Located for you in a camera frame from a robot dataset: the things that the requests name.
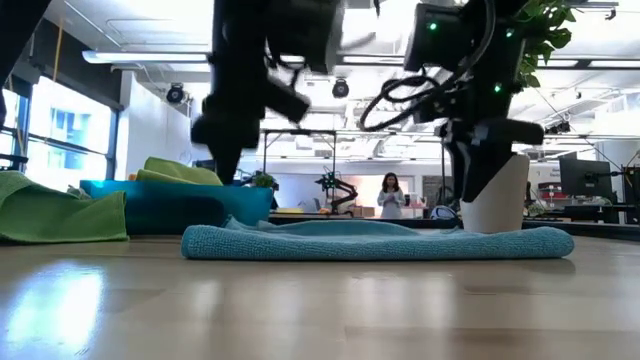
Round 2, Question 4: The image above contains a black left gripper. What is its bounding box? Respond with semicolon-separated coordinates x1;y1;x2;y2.
190;92;266;186

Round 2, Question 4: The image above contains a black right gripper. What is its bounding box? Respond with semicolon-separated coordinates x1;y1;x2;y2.
433;102;517;204

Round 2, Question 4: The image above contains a teal plastic bin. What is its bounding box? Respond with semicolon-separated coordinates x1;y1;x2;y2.
79;178;275;236

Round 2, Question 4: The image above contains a lime green microfiber towel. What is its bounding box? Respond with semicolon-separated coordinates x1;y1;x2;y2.
134;156;225;187

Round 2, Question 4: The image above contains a blue microfiber towel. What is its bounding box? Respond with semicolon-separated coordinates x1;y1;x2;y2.
180;215;576;262

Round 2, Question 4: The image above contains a darker green microfiber towel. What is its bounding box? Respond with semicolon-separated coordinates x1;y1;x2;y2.
0;169;129;245

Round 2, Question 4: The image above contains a green plant in white pot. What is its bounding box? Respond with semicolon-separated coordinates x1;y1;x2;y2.
459;0;577;235

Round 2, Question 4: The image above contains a small green background plant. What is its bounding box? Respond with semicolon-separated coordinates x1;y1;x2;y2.
252;171;277;191

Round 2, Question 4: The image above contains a white round background object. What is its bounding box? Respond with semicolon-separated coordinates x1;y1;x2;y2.
430;204;459;221

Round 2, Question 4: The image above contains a person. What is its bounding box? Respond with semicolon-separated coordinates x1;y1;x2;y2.
376;172;407;220

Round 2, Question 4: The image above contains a large black background monitor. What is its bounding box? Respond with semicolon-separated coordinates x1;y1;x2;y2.
558;157;614;201

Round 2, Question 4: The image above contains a long ceiling light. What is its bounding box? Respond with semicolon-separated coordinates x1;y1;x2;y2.
82;49;214;65

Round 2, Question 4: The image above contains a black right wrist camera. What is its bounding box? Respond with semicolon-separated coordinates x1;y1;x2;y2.
474;118;545;147

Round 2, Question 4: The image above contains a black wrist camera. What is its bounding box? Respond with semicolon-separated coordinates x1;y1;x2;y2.
474;118;545;147
263;74;312;125

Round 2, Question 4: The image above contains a black background table frame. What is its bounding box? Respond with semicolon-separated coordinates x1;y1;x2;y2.
261;128;338;175

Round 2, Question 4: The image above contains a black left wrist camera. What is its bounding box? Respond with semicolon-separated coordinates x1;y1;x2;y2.
263;74;312;125

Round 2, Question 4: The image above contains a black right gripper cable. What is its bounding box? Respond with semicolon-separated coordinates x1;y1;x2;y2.
358;0;497;133

